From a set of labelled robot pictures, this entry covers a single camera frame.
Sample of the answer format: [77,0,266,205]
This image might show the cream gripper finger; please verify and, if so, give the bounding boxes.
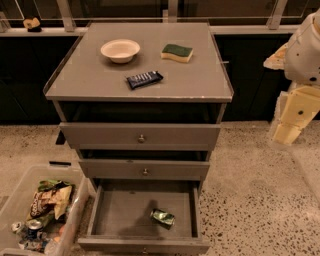
[273,123,301,145]

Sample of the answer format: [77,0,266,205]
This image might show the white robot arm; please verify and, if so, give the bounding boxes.
[263,9,320,145]

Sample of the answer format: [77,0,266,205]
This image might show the grey drawer cabinet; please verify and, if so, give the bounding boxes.
[45,23,233,209]

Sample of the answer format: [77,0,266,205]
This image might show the grey bottom drawer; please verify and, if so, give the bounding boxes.
[78,180,209,256]

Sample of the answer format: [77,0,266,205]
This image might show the grey drawer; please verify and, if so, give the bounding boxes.
[60,122,220,151]
[78,180,209,256]
[79,159,210,180]

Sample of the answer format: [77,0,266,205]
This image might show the grey middle drawer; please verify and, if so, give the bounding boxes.
[79,159,210,180]

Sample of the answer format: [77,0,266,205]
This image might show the grey top drawer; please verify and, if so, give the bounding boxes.
[60,122,220,151]

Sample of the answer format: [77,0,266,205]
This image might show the blue soda can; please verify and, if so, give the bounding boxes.
[26,219,44,239]

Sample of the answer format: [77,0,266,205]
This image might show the green yellow sponge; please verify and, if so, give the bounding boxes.
[161,44,193,63]

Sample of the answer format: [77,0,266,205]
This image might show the dark blue snack bar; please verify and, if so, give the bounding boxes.
[127,71,163,90]

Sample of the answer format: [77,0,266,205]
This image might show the brown chip bag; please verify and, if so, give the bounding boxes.
[29,186,73,219]

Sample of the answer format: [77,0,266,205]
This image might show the green chip bag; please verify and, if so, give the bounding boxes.
[38,180,73,192]

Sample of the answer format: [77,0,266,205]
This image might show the metal window railing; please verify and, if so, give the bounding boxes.
[0,0,320,34]

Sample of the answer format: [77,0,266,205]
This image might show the clear plastic bin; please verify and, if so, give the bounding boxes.
[0,165,89,256]

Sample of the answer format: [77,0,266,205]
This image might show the small tan black object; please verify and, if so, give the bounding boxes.
[23,17,41,32]

